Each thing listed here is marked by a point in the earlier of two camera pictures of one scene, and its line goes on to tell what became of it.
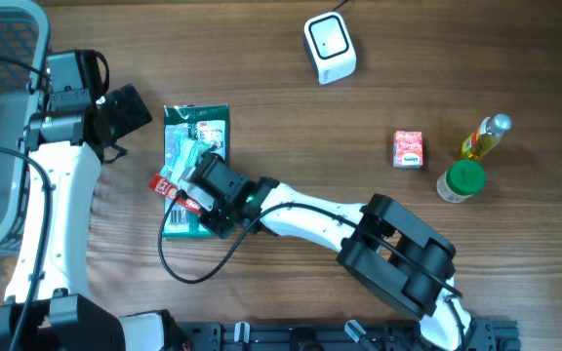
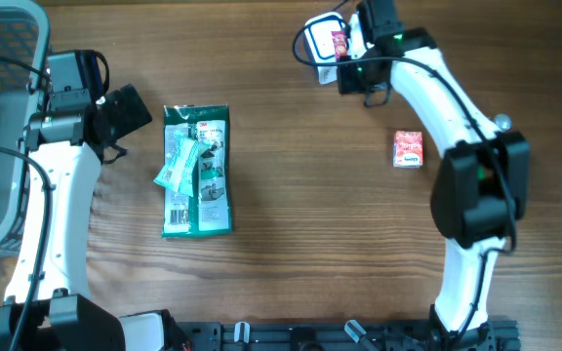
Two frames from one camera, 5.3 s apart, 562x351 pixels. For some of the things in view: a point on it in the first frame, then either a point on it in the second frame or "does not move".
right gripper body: [220, 219] to [352, 77]
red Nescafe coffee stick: [168, 188] to [340, 44]
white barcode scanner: [330, 47] does not move
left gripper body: [127, 114] does not move
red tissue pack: [408, 148] does not move
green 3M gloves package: [211, 125] does not move
